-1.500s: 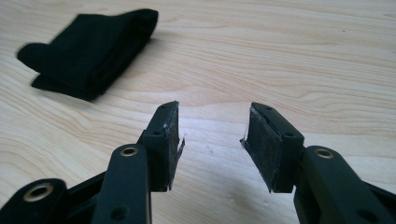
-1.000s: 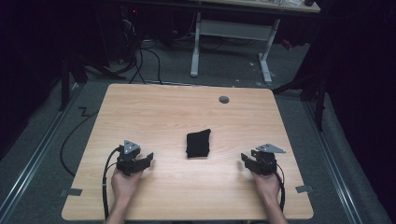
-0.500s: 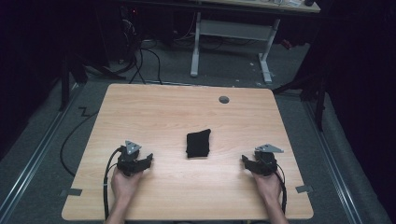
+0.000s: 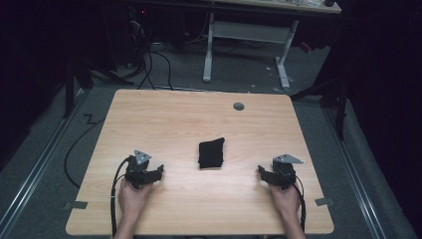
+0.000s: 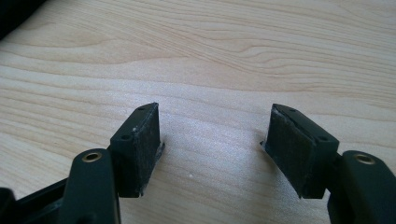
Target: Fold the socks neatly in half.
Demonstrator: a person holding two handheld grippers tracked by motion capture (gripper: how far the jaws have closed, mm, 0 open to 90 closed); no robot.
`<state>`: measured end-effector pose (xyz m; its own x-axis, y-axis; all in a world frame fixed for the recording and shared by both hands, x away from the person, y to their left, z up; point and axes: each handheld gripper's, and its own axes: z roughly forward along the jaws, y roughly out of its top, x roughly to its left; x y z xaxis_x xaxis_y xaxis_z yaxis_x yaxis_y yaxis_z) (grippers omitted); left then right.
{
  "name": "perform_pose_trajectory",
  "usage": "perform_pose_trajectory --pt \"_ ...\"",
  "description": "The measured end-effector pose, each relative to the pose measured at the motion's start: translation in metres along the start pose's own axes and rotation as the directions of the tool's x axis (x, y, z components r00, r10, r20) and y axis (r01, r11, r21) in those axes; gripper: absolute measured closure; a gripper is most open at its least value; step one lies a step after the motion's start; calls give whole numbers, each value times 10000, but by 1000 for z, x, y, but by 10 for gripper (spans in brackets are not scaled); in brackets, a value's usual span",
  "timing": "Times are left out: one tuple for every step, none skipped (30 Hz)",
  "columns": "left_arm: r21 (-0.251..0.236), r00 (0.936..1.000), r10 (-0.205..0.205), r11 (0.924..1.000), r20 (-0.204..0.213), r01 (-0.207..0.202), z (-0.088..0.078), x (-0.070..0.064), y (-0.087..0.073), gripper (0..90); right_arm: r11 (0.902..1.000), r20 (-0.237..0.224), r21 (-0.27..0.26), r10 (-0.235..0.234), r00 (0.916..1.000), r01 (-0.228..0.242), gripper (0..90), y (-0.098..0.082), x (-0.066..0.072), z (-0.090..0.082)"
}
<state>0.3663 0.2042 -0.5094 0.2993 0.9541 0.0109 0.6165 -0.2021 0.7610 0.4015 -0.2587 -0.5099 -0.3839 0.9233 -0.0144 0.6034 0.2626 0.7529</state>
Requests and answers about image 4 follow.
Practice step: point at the white-legged desk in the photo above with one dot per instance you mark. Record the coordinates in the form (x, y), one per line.
(247, 31)

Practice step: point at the black computer mouse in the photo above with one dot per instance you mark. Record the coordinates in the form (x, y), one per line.
(329, 3)

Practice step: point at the metal floor rail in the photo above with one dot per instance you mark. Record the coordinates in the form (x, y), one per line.
(36, 169)
(358, 179)

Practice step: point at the grey round table grommet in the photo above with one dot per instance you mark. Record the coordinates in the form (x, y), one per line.
(238, 106)

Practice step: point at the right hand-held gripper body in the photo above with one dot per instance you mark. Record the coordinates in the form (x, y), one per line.
(283, 174)

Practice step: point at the person's left hand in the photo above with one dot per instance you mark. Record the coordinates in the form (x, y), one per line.
(132, 200)

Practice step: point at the person's right hand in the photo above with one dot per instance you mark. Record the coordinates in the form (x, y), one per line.
(285, 202)

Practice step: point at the black curtain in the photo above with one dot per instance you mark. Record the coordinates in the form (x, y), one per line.
(388, 99)
(30, 66)

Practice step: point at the black metal stand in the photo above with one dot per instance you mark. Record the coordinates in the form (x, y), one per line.
(69, 89)
(340, 109)

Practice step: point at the white paper sheet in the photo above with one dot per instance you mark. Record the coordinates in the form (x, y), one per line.
(313, 3)

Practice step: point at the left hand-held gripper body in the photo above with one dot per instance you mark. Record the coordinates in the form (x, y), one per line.
(136, 172)

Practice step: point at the grey tape piece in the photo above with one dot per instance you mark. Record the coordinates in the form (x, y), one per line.
(323, 201)
(77, 205)

